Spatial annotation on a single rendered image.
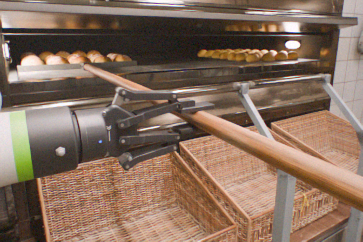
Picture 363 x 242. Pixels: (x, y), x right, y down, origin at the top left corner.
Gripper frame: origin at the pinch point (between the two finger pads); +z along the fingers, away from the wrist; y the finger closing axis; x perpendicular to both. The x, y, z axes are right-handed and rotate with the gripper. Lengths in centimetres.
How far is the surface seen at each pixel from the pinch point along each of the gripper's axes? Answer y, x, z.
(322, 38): -13, -77, 150
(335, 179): -0.6, 26.7, -1.0
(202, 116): -1.1, 3.7, -0.7
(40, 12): -21, -53, -19
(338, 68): 6, -70, 161
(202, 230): 60, -37, 28
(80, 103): 2.0, -30.5, -14.1
